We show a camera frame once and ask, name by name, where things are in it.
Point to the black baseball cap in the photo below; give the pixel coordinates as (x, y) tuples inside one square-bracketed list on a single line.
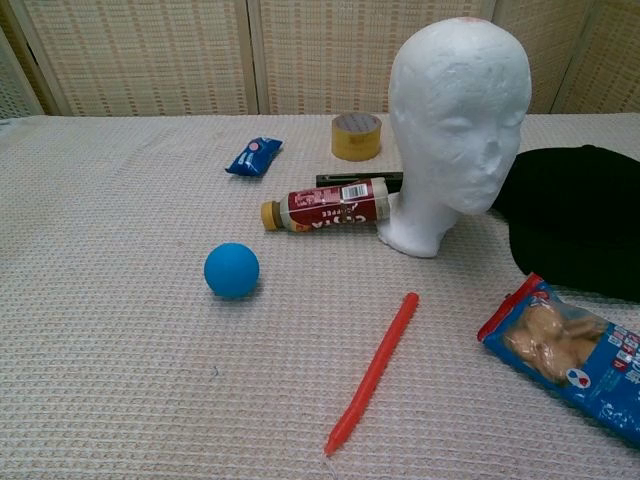
[(575, 220)]

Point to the small blue cookie packet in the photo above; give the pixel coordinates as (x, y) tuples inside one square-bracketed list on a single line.
[(254, 157)]

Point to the white foam mannequin head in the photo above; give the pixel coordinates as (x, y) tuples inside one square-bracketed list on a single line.
[(450, 130)]

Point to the blue biscuit bag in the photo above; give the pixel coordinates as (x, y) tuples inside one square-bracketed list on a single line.
[(565, 355)]

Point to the brown coffee bottle yellow cap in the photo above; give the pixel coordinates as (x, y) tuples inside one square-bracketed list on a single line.
[(330, 205)]

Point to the black rectangular flat device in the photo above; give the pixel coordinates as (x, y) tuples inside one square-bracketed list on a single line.
[(335, 178)]

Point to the blue ball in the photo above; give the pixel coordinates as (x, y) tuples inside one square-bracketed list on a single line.
[(231, 271)]

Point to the yellow packing tape roll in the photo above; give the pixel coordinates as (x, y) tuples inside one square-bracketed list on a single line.
[(356, 140)]

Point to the red plastic stick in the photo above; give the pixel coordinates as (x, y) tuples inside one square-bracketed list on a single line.
[(375, 370)]

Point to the woven folding screen panel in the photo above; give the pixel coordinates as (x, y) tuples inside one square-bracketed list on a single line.
[(15, 85), (610, 60), (140, 55), (325, 55), (550, 45)]

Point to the beige woven tablecloth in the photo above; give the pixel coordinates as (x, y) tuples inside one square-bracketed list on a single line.
[(125, 360)]

